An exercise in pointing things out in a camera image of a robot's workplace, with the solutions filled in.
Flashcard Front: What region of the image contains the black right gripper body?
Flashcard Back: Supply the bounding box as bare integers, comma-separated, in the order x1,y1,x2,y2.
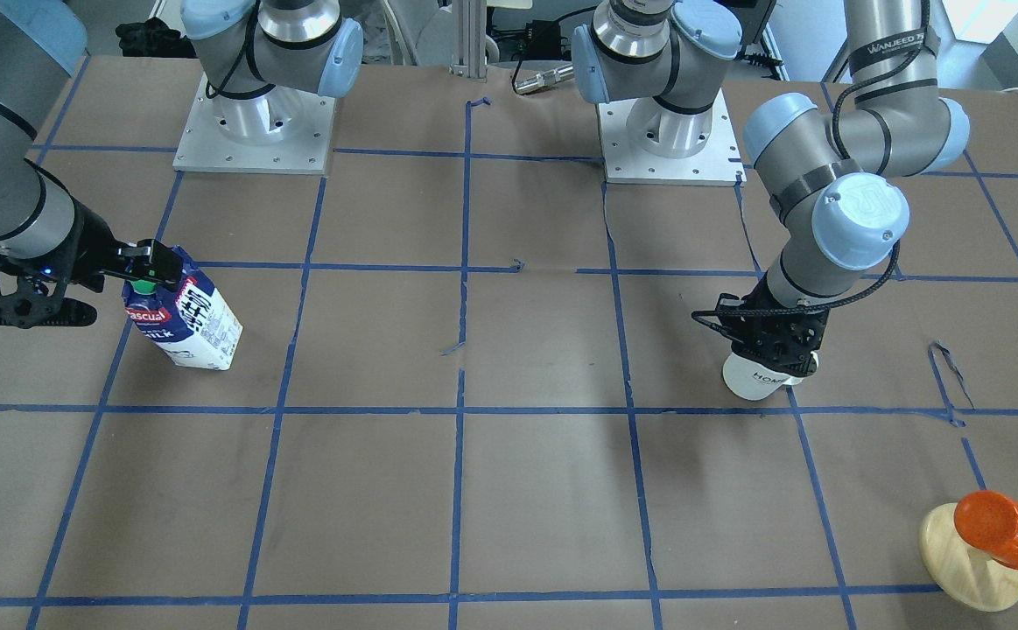
0,199,124,328

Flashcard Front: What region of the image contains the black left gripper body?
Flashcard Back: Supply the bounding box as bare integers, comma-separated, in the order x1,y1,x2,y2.
692,278,830,378

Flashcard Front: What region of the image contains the white ceramic mug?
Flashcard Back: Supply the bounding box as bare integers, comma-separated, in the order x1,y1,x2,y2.
721,353,806,400

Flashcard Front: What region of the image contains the blue white milk carton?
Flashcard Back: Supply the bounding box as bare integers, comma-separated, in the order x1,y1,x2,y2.
122,246,243,370

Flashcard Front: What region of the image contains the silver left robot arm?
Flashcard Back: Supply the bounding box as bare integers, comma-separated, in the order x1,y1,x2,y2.
572,1,972,400

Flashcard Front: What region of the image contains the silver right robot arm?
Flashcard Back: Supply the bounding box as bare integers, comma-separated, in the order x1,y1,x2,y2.
0,1,363,328

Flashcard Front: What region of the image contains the orange cup on stand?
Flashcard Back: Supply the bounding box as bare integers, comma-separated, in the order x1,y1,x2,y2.
953,490,1018,570

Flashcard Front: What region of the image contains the round wooden stand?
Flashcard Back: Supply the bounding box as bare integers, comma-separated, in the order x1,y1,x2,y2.
918,503,1018,613

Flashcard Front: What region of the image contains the silver metal connector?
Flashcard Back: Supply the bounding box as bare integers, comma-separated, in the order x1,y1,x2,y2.
513,63,575,95

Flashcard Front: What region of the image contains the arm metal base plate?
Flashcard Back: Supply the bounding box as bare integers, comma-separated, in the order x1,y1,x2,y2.
597,91,748,186
172,76,338,175

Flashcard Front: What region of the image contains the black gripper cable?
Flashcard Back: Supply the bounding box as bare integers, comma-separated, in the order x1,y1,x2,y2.
828,0,934,307

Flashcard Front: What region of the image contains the aluminium frame post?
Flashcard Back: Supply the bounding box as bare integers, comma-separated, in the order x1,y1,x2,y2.
449,0,488,82

